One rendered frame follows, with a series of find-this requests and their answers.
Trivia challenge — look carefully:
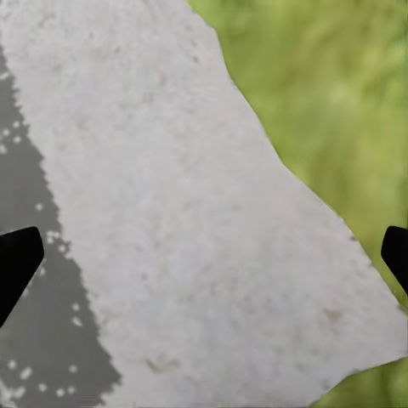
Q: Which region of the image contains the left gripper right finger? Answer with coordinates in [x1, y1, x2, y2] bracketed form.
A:
[381, 225, 408, 294]

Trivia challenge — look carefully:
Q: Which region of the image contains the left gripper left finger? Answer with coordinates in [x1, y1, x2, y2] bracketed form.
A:
[0, 226, 44, 328]

